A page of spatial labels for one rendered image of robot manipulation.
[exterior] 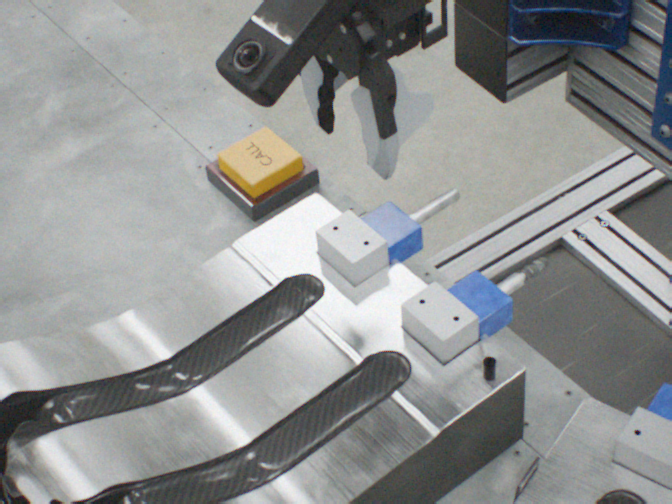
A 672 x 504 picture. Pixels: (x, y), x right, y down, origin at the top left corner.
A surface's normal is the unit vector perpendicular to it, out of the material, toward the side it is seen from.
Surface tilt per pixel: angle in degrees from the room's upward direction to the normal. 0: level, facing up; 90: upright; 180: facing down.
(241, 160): 0
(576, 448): 0
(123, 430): 28
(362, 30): 39
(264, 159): 0
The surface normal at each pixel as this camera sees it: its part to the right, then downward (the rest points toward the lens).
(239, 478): 0.18, -0.83
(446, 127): -0.07, -0.68
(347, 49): -0.78, 0.50
